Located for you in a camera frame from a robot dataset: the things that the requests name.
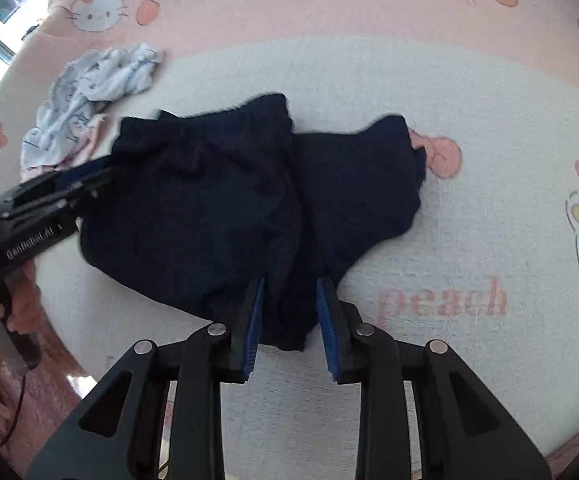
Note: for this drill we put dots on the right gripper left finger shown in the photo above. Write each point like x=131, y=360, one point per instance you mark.
x=116, y=431

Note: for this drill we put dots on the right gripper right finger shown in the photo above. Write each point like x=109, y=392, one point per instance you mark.
x=464, y=430

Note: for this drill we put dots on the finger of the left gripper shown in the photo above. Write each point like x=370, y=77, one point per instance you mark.
x=93, y=170
x=42, y=192

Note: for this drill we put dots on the navy striped shorts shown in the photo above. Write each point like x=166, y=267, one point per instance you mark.
x=203, y=205

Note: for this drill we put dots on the person left hand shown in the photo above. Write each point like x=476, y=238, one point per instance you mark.
x=26, y=311

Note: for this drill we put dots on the pink cartoon pajama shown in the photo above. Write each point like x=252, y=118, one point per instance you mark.
x=83, y=139

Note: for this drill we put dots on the pink fluffy left sleeve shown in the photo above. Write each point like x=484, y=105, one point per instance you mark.
x=32, y=407

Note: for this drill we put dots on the white blue cartoon pajama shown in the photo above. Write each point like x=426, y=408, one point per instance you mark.
x=86, y=87

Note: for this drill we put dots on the pink Hello Kitty sofa cover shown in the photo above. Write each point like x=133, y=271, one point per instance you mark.
x=488, y=88

